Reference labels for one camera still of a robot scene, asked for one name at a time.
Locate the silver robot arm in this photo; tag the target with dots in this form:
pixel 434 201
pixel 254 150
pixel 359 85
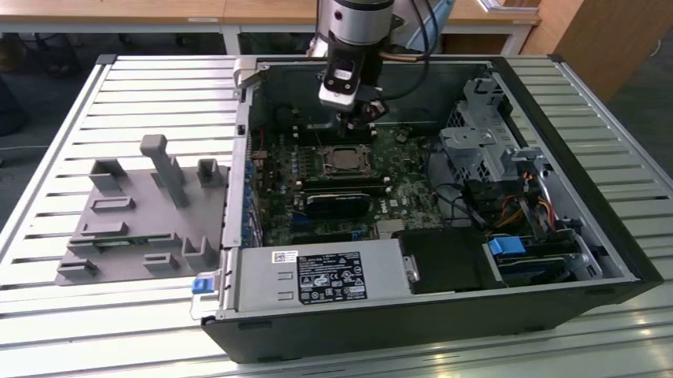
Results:
pixel 362 23

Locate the black latch RAM slot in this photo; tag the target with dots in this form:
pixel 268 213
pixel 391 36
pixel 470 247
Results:
pixel 331 132
pixel 342 181
pixel 331 140

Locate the CPU socket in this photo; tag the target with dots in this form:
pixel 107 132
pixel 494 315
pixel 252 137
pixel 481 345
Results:
pixel 350 172

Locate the black plastic bay cover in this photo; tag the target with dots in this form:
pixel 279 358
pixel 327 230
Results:
pixel 446 260

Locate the round coin battery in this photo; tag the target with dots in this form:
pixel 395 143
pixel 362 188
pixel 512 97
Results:
pixel 401 138

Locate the white tray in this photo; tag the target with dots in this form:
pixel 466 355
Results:
pixel 489 3

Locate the perforated metal drive cage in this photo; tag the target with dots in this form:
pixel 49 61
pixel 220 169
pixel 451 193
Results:
pixel 467 157

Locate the green motherboard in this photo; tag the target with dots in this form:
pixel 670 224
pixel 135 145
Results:
pixel 410 204

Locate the black graphics card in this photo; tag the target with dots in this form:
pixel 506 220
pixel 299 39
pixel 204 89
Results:
pixel 337 204

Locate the small silver heatsink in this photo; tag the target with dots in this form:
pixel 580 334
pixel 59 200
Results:
pixel 391 228

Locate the brown wooden cabinet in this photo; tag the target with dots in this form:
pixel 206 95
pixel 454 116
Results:
pixel 605 47

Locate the white barcode sticker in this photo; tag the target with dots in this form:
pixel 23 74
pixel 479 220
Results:
pixel 284 256

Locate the blue disk carrier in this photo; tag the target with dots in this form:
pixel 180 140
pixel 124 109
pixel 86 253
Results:
pixel 506 247

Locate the black rating label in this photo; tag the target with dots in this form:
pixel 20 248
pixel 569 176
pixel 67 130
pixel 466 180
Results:
pixel 331 275

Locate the grey parts rack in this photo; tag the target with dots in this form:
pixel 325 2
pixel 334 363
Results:
pixel 158 220

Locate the silver power supply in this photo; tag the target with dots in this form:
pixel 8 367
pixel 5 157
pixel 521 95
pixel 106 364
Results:
pixel 263 283

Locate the green RAM stick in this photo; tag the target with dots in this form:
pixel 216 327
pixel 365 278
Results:
pixel 139 239

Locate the blue case latch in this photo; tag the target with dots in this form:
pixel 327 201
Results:
pixel 202 284

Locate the black PC case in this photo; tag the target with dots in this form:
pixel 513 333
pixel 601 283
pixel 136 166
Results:
pixel 367 334

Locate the white camera on black bracket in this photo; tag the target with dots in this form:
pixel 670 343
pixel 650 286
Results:
pixel 337 98

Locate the wooden desk white frame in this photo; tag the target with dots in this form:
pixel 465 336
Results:
pixel 104 13
pixel 252 10

